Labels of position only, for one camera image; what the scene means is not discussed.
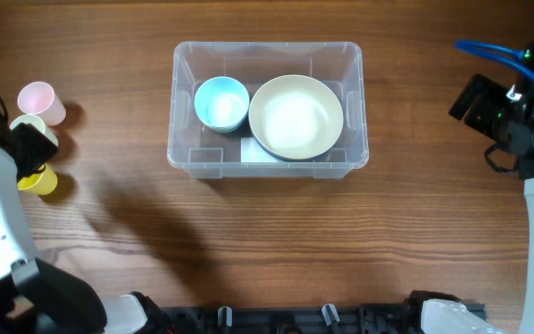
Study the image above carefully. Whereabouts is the yellow cup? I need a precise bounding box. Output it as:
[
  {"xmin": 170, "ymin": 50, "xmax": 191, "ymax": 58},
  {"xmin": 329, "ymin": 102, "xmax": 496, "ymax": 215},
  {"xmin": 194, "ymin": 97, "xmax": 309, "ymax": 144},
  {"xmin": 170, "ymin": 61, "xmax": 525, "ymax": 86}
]
[{"xmin": 18, "ymin": 164, "xmax": 58, "ymax": 196}]

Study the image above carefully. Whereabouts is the right blue cable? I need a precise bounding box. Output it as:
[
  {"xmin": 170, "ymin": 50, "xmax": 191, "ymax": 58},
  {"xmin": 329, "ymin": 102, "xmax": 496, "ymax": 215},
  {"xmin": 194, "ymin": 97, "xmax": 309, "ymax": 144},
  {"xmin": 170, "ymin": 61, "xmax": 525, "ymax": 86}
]
[{"xmin": 453, "ymin": 39, "xmax": 534, "ymax": 115}]

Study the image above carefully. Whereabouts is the pale green cup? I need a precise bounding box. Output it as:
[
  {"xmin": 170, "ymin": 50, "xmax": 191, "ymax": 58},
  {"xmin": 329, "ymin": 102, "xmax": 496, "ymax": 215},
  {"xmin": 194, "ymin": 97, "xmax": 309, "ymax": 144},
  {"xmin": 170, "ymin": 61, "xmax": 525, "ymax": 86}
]
[{"xmin": 9, "ymin": 114, "xmax": 59, "ymax": 147}]

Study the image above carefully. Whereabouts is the clear plastic storage container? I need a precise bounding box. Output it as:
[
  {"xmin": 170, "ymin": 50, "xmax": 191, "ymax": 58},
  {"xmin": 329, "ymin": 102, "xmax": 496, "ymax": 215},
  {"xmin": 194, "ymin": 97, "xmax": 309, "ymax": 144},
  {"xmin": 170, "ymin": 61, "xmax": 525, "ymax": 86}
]
[{"xmin": 167, "ymin": 41, "xmax": 369, "ymax": 179}]

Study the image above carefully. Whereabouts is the pink cup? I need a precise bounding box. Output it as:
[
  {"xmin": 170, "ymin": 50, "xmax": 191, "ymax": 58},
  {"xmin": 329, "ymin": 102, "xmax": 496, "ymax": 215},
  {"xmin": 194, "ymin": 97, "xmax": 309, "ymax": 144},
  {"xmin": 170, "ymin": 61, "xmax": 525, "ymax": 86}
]
[{"xmin": 17, "ymin": 82, "xmax": 67, "ymax": 126}]

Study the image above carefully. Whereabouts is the cream plate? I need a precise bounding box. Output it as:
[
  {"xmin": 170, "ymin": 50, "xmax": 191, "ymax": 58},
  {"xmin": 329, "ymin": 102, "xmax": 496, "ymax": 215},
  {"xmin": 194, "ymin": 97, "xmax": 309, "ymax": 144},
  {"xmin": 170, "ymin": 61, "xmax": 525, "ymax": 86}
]
[{"xmin": 248, "ymin": 74, "xmax": 344, "ymax": 161}]

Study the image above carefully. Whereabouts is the light blue bowl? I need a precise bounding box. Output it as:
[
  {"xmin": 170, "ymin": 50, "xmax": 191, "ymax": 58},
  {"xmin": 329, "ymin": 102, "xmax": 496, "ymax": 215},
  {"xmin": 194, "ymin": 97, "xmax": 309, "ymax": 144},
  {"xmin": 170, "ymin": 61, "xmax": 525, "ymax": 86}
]
[{"xmin": 194, "ymin": 76, "xmax": 250, "ymax": 126}]

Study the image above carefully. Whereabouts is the mint green bowl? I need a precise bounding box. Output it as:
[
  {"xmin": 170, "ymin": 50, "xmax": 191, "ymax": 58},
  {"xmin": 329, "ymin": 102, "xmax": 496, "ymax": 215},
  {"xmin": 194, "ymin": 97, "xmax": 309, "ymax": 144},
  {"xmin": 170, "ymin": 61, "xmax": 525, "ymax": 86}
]
[{"xmin": 204, "ymin": 122, "xmax": 244, "ymax": 134}]

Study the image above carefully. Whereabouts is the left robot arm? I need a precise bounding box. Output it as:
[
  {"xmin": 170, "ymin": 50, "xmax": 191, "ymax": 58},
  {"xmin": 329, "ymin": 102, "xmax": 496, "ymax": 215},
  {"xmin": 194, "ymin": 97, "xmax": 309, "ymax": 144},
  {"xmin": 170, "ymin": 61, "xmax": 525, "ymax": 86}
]
[{"xmin": 0, "ymin": 97, "xmax": 151, "ymax": 333}]

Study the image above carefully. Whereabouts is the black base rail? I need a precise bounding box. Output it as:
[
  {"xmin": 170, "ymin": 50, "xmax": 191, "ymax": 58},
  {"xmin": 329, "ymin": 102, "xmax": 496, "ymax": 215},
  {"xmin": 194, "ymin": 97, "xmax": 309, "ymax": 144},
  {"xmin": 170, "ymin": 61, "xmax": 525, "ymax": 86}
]
[{"xmin": 164, "ymin": 303, "xmax": 423, "ymax": 334}]

